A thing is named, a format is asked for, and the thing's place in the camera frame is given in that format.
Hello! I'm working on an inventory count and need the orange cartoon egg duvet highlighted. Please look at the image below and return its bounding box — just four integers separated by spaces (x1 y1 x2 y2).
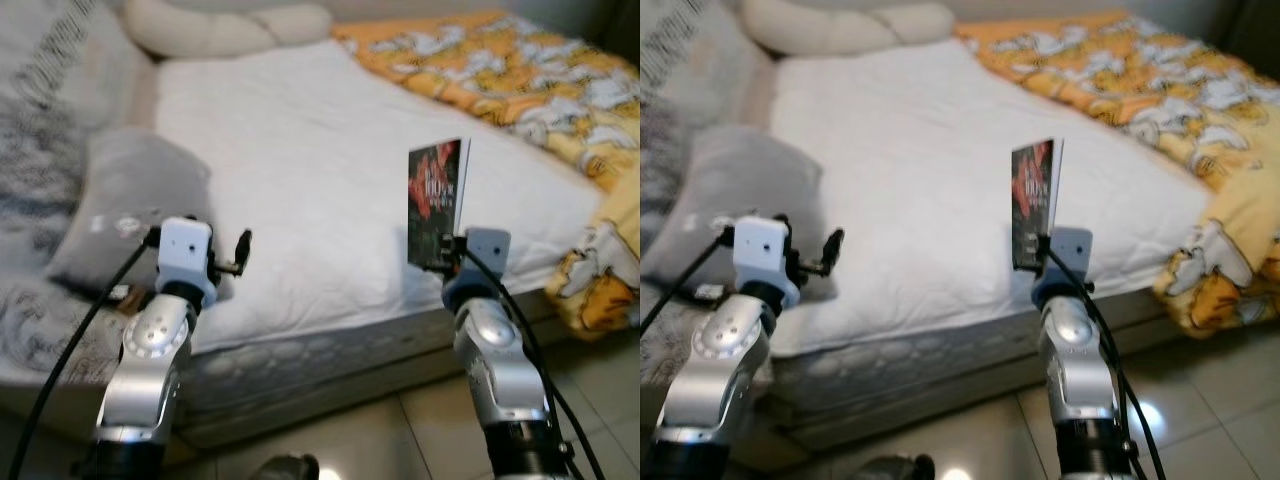
955 10 1280 342
330 10 641 342

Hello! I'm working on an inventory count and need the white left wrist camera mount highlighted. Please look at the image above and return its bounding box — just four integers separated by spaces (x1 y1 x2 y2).
733 215 797 306
155 217 217 305

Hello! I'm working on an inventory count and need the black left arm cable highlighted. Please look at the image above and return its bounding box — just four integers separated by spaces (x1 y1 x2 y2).
5 225 163 480
640 225 737 337

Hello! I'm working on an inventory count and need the dark grey robot lower body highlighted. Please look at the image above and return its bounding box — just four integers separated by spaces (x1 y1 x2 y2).
248 453 321 480
860 453 937 480

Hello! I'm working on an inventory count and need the cream bolster pillow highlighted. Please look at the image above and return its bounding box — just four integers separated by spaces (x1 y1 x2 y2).
122 0 334 59
740 0 957 59

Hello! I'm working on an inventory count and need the beige bed side cushion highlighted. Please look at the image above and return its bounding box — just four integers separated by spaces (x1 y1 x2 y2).
745 50 787 131
125 55 167 136

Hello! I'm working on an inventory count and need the grey pillow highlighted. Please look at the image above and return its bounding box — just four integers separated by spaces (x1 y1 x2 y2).
45 125 237 302
660 125 837 302

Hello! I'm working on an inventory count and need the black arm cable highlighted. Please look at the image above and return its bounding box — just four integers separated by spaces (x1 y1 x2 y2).
1045 240 1171 480
640 225 737 337
5 225 163 480
460 240 607 480

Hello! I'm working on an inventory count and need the dark red book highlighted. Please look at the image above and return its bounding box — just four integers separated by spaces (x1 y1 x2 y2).
1010 138 1065 271
407 138 471 269

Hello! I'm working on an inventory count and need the white quilted mattress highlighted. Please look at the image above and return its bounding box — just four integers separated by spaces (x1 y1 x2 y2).
770 38 1217 357
150 38 607 357

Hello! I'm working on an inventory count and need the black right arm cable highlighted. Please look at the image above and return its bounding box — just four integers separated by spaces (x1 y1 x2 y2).
1045 240 1171 480
460 240 607 480

